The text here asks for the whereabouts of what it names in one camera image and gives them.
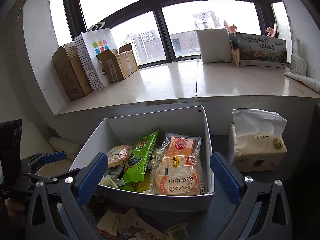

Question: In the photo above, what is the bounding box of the brown pastry snack packet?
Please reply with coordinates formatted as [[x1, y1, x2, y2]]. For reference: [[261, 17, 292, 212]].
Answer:
[[106, 145, 132, 168]]

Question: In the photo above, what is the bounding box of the round rice cracker packet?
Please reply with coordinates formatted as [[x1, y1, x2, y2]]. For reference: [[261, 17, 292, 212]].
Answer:
[[149, 153, 205, 196]]

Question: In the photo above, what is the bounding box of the white calligraphy snack packet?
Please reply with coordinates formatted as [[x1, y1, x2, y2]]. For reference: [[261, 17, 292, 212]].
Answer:
[[96, 209, 172, 239]]

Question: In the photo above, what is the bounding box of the green seaweed snack packet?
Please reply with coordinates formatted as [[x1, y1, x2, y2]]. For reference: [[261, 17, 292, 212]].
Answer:
[[123, 130, 159, 184]]

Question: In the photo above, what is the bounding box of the orange cake packet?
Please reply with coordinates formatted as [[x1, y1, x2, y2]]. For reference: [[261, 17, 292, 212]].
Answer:
[[160, 133, 202, 157]]

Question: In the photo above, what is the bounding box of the green jelly cup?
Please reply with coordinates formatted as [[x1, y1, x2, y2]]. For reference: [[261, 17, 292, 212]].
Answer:
[[164, 223, 188, 240]]

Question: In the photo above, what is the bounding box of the black gold snack bag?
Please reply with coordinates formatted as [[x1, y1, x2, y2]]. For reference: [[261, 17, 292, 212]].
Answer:
[[99, 166, 126, 189]]

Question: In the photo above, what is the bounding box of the yellow snack pouch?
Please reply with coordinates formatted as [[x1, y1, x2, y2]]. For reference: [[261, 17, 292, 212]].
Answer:
[[119, 171, 150, 193]]

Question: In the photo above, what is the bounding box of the left hand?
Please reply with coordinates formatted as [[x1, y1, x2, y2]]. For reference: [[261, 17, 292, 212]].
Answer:
[[5, 198, 25, 220]]

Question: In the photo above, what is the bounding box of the cream sofa cushion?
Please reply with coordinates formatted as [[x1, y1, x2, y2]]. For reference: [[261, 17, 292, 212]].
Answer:
[[49, 137, 82, 161]]

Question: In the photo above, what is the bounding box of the beige tissue pack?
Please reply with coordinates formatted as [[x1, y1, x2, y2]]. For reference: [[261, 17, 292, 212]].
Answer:
[[228, 108, 287, 172]]

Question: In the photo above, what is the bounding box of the white open storage box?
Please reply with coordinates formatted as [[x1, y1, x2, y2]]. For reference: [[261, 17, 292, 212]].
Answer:
[[72, 106, 215, 212]]

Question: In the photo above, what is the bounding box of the tall brown cardboard box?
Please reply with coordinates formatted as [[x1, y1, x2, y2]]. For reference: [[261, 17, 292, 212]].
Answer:
[[52, 42, 93, 100]]

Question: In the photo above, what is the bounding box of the small open cardboard box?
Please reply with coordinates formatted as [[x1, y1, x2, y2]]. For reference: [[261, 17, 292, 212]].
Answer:
[[96, 43, 139, 83]]

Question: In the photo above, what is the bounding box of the white dotted paper bag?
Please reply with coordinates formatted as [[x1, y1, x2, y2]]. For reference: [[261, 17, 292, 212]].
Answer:
[[73, 22, 116, 90]]

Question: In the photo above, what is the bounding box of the white lotion tube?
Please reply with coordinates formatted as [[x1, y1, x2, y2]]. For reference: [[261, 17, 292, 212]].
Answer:
[[284, 72, 320, 93]]

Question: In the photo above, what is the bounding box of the printed landscape gift box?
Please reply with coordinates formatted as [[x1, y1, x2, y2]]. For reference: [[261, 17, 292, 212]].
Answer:
[[229, 32, 287, 68]]

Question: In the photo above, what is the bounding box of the white pump bottle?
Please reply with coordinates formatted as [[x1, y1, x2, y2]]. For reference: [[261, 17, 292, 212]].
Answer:
[[291, 37, 307, 76]]

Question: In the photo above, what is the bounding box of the white foam box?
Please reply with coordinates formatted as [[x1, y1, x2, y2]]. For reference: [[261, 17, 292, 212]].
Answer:
[[196, 29, 231, 63]]

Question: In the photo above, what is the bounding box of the pink toy figure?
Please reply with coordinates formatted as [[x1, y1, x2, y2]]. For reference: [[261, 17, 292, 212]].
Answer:
[[223, 20, 237, 34]]

